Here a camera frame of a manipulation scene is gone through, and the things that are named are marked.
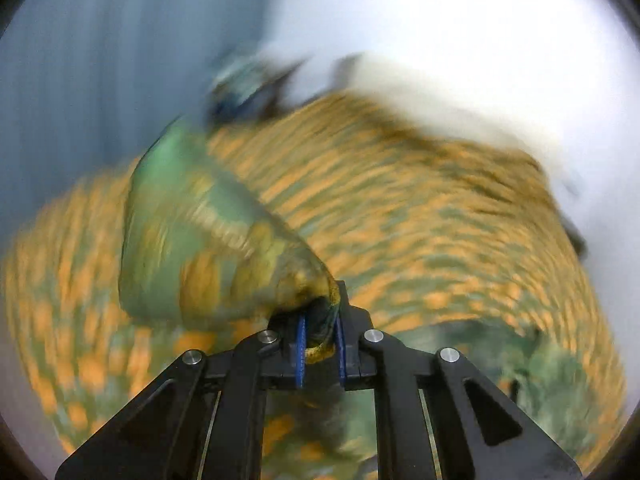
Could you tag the cream padded headboard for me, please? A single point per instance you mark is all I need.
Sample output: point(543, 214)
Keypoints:
point(440, 90)

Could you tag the blue-grey curtain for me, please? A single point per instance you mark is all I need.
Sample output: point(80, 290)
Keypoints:
point(100, 70)

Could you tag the orange floral green quilt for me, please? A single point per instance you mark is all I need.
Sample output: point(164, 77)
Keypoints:
point(425, 220)

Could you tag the pile of mixed clothes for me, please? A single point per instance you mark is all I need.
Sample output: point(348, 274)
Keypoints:
point(240, 85)

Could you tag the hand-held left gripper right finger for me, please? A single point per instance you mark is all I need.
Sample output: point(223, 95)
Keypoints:
point(342, 355)

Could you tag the green printed garment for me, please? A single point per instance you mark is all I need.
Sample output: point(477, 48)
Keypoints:
point(200, 220)

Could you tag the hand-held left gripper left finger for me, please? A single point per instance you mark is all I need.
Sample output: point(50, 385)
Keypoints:
point(300, 355)

